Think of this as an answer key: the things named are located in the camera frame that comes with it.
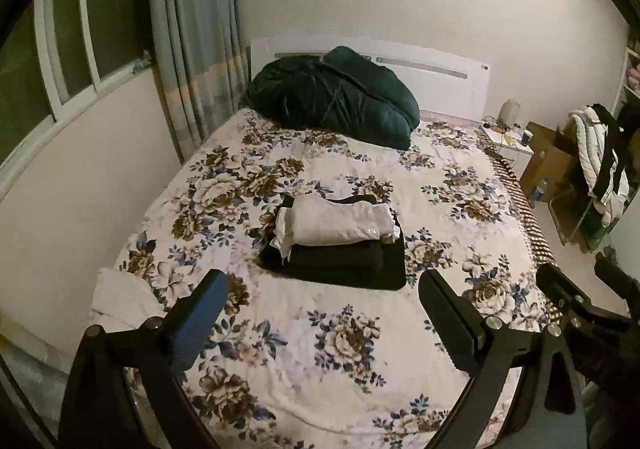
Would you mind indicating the grey-blue striped curtain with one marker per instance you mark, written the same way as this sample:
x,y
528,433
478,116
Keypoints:
x,y
201,56

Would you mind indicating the dark green duvet bundle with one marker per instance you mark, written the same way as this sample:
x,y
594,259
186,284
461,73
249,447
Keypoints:
x,y
341,91

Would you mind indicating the white framed window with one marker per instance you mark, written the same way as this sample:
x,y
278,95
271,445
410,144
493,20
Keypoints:
x,y
58,60

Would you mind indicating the white bedside lamp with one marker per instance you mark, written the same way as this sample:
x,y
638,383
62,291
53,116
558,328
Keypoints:
x,y
508,114

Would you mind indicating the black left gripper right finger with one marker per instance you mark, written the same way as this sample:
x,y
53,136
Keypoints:
x,y
546,410

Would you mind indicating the small white cloth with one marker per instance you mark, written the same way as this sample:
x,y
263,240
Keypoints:
x,y
122,301

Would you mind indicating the white bed headboard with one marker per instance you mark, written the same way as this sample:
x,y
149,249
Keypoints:
x,y
442,82

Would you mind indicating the white bedside table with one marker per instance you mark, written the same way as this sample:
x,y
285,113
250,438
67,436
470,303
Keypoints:
x,y
510,148

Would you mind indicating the white garment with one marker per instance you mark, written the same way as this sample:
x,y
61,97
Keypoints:
x,y
312,221

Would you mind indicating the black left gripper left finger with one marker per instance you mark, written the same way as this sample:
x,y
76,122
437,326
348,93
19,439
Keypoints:
x,y
98,410

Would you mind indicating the chair with draped clothes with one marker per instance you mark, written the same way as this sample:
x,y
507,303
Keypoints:
x,y
595,192

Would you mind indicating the brown cardboard box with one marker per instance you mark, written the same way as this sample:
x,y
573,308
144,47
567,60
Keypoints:
x,y
554,158

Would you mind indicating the black folded garment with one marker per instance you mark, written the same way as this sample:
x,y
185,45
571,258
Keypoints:
x,y
369,265

